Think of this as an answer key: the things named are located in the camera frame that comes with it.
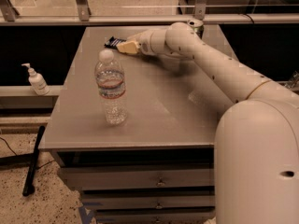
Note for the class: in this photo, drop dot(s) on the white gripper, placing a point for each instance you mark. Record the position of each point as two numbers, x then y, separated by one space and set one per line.
144 44

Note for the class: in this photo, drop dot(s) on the black pole on floor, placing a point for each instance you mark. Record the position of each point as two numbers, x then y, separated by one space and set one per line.
28 185

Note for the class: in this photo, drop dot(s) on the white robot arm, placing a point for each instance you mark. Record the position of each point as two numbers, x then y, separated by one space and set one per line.
256 147

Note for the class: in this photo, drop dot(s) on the metal window rail frame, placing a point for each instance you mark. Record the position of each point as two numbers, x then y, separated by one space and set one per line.
100 12

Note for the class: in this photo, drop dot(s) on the white pump lotion bottle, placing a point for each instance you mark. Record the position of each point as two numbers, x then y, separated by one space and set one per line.
37 81

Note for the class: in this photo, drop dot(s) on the green soda can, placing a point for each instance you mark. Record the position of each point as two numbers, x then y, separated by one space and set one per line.
197 26

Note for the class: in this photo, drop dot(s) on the clear plastic water bottle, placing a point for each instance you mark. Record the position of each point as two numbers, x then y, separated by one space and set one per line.
110 79

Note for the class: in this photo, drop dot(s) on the grey drawer cabinet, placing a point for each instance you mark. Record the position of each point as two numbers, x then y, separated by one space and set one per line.
158 165

